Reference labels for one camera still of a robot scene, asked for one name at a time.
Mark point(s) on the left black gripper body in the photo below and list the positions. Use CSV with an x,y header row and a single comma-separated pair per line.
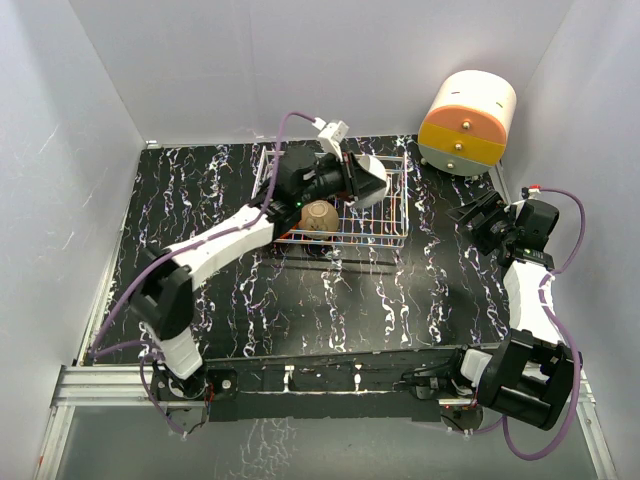
x,y
329,182

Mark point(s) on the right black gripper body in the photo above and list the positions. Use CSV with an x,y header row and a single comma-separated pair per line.
x,y
494,235

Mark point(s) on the white bowl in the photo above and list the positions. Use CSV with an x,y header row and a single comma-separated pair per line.
x,y
375,182

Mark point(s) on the black glossy bowl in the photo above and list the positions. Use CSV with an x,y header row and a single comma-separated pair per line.
x,y
319,220

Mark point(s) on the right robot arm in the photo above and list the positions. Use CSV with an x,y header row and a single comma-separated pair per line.
x,y
530,375

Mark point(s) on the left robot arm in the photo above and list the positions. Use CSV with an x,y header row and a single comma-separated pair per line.
x,y
164,299

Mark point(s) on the pastel round drawer cabinet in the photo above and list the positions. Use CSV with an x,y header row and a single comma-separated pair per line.
x,y
466,130

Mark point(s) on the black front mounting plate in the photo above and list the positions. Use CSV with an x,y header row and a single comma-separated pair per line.
x,y
227,397

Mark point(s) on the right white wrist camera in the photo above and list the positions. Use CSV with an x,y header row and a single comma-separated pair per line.
x,y
514,209

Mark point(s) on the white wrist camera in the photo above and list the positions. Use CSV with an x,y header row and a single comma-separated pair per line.
x,y
331,135
514,209

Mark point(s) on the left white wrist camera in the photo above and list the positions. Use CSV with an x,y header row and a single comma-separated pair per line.
x,y
331,135

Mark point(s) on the white wire dish rack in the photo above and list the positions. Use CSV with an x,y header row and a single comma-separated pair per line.
x,y
383,225

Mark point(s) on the aluminium frame rail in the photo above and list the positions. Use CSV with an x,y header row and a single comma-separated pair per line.
x,y
431,372

